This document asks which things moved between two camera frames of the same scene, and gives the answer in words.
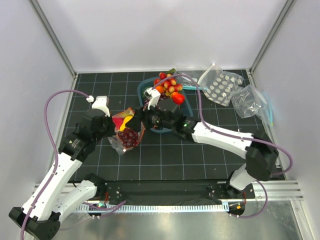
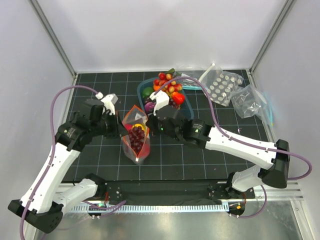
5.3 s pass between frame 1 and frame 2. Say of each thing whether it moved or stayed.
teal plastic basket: stayed
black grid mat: stayed
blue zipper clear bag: stayed
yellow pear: moved
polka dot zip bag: stayed
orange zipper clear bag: moved
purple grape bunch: moved
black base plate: stayed
